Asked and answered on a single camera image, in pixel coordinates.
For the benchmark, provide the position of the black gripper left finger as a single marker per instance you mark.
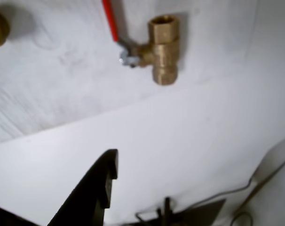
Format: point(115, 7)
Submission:
point(86, 200)

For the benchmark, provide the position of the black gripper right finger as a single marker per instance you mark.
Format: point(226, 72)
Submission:
point(199, 215)

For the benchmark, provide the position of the white painted plywood board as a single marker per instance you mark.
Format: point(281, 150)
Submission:
point(62, 82)

